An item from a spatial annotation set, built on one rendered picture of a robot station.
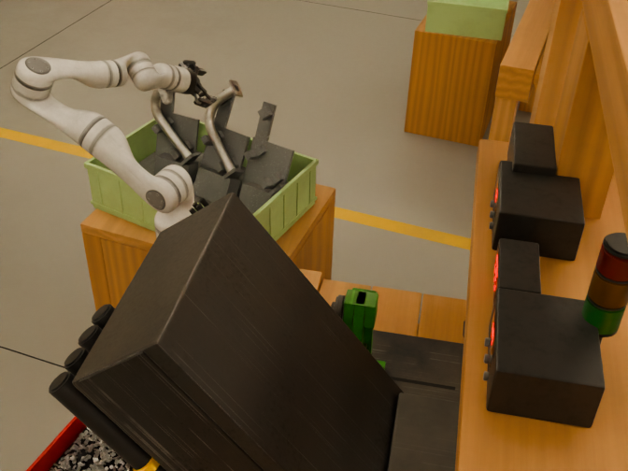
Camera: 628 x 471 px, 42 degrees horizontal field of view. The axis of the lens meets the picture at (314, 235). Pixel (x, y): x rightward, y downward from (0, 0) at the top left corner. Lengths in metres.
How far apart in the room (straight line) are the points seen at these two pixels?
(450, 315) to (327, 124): 2.76
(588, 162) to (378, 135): 3.38
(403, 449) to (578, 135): 0.58
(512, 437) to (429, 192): 3.27
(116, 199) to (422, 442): 1.53
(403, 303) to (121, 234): 0.94
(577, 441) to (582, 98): 0.54
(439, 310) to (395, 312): 0.12
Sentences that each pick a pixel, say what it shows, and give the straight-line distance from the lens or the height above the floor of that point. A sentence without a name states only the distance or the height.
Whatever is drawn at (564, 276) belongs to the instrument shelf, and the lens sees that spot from 1.30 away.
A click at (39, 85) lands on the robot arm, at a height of 1.44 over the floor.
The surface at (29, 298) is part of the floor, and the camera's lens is 3.68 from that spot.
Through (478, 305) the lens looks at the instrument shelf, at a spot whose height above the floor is 1.54.
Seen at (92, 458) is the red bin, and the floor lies 0.87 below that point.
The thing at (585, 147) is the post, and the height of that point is 1.67.
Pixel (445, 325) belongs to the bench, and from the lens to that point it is 2.15.
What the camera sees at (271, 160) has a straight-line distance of 2.55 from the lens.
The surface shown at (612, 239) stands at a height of 1.74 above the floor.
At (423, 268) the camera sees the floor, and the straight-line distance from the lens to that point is 3.74.
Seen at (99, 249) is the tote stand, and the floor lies 0.71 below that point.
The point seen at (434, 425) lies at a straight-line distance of 1.44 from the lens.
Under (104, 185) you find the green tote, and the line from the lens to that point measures 2.65.
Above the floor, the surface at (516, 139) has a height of 1.63.
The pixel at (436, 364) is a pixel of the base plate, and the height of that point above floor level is 0.90.
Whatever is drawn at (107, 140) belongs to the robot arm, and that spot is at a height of 1.34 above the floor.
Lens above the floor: 2.32
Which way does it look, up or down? 37 degrees down
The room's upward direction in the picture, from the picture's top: 2 degrees clockwise
